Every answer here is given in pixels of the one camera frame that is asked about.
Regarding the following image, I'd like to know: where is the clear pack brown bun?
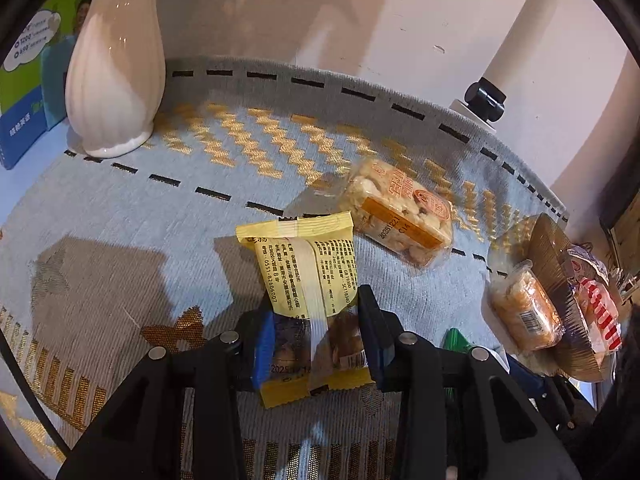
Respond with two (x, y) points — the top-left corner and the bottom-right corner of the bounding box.
(489, 260), (564, 352)

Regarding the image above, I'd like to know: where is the red white rice cracker bag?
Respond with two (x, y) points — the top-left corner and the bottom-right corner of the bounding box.
(563, 245), (622, 365)

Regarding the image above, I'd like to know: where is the yellow pastry snack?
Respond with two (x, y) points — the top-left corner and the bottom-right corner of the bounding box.
(235, 212), (371, 408)

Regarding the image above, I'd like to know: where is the orange label rice cracker pack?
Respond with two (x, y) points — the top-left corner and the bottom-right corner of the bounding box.
(286, 156), (469, 269)

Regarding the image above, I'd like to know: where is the blue gold woven table mat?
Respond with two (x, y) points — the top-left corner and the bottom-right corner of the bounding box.
(1, 58), (567, 479)

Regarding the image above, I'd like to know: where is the ribbed glass plate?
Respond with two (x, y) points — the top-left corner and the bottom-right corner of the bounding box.
(485, 214), (618, 382)

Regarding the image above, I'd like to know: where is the white desk lamp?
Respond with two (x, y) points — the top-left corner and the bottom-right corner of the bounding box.
(450, 0), (560, 133)

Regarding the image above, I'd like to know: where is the white ribbed ceramic vase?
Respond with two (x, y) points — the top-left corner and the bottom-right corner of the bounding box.
(65, 0), (166, 158)

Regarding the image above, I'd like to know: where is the green blue book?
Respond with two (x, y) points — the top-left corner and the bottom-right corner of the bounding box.
(1, 0), (92, 169)

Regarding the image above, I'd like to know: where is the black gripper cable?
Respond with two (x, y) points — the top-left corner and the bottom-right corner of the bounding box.
(0, 328), (72, 456)

